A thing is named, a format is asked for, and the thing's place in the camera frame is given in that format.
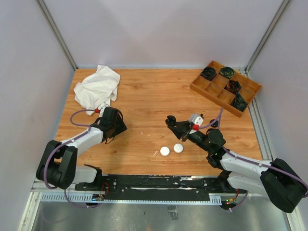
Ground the blue green rolled item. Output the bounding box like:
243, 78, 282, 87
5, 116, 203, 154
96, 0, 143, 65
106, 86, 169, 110
231, 93, 248, 112

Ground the white crumpled cloth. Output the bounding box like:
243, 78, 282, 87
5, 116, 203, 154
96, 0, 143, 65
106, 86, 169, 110
74, 65, 120, 116

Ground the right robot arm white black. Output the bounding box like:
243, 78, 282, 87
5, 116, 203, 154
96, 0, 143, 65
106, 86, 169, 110
165, 115, 308, 213

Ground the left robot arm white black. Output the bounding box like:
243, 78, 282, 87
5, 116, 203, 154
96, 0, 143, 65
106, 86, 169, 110
36, 107, 127, 191

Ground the black rolled item far left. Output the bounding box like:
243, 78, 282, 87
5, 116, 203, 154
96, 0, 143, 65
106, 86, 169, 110
200, 67, 217, 81

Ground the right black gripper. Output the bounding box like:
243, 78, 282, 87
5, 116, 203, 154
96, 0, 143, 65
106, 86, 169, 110
168, 120, 212, 153

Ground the dark red rolled item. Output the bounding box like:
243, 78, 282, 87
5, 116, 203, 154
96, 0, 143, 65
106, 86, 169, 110
225, 80, 241, 94

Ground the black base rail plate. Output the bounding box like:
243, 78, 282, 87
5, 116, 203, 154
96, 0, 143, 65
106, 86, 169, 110
75, 175, 237, 203

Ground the wooden compartment tray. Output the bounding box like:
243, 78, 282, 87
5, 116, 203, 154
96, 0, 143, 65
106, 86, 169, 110
190, 60, 262, 118

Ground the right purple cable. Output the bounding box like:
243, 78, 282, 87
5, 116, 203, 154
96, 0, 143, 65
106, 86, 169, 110
198, 107, 308, 212

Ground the white round charging case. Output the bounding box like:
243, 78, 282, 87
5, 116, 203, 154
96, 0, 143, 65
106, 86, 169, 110
160, 146, 170, 156
173, 143, 184, 154

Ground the grey slotted cable duct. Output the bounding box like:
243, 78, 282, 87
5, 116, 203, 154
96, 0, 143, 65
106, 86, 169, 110
40, 193, 222, 205

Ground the green black rolled item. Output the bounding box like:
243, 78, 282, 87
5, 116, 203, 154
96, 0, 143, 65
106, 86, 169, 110
219, 66, 235, 79

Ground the black round charging case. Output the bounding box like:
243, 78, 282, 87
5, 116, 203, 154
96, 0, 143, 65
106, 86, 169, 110
210, 119, 219, 128
165, 115, 176, 126

